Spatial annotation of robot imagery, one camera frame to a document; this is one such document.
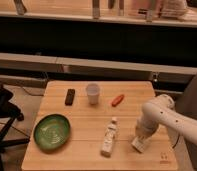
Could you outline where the black office chair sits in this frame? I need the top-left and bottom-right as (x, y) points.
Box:
(0, 82), (29, 171)

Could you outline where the green ceramic plate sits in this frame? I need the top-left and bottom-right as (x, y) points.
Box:
(33, 114), (71, 152)

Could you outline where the black rectangular block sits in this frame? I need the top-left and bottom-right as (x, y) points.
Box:
(65, 89), (75, 106)

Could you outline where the black cable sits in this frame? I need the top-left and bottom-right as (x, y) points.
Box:
(171, 133), (179, 149)

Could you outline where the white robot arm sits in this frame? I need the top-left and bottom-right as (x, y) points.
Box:
(132, 94), (197, 153)

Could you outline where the white plastic bottle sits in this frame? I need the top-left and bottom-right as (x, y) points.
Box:
(100, 117), (117, 157)

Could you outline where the white sponge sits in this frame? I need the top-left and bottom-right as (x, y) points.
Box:
(131, 137), (150, 153)

